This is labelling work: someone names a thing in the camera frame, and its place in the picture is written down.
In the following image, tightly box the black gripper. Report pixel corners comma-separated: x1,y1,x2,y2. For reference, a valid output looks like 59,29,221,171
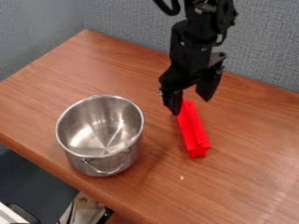
159,20,227,116

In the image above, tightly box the red plastic block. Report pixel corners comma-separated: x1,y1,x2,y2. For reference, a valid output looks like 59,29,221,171
178,100,211,158

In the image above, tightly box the stainless steel pot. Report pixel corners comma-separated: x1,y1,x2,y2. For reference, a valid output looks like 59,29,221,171
57,94,146,177

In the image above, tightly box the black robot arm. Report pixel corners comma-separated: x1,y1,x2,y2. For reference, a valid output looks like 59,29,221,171
159,0,240,116

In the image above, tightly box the beige object under table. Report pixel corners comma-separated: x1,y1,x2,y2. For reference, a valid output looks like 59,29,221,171
57,192,114,224

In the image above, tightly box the white object at corner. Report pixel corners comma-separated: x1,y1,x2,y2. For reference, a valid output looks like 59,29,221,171
0,202,29,224

